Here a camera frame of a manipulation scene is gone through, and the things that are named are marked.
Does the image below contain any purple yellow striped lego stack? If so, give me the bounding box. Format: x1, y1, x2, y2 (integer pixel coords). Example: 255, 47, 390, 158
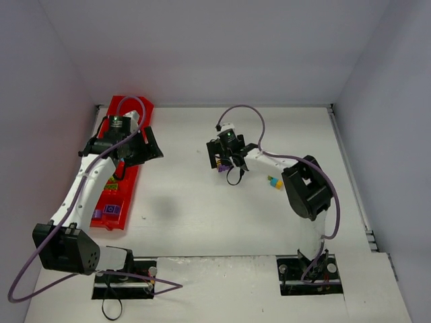
216, 160, 232, 173

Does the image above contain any long lime green lego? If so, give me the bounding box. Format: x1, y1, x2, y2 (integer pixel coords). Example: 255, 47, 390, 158
104, 183, 119, 190

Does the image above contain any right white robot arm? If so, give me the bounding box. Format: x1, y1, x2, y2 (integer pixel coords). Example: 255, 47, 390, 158
206, 129, 333, 265

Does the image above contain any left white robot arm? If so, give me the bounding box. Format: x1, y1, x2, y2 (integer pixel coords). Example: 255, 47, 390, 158
32, 110, 163, 275

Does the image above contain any yellow blue green lego stack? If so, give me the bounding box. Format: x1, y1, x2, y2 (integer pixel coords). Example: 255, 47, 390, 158
267, 176, 284, 190

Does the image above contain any red divided plastic bin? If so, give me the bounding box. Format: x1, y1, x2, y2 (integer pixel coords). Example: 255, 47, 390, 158
90, 96, 154, 231

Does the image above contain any small purple lego in bin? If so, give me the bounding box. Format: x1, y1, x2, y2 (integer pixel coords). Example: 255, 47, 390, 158
92, 209, 102, 219

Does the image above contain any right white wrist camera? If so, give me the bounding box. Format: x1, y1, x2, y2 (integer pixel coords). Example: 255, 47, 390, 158
215, 122, 235, 134

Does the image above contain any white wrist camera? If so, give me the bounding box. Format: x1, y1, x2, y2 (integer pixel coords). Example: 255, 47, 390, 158
215, 122, 235, 134
125, 110, 140, 133

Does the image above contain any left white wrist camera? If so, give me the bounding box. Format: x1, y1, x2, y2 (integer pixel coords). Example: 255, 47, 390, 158
125, 110, 140, 133

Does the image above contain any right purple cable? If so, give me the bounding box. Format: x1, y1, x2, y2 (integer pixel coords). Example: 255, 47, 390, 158
218, 104, 341, 287

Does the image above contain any purple cable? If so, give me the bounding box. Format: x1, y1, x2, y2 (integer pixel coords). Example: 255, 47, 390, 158
7, 96, 183, 303
218, 104, 341, 287

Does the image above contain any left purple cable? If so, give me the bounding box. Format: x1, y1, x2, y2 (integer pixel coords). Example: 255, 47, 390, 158
7, 96, 183, 303

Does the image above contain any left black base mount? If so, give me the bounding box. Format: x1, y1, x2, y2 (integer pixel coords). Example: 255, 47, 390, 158
91, 258, 157, 300

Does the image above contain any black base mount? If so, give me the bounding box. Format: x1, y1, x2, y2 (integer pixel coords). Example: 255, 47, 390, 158
91, 258, 157, 300
276, 250, 343, 297

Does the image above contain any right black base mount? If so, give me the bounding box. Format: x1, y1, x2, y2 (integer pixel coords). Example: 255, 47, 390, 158
276, 250, 343, 297

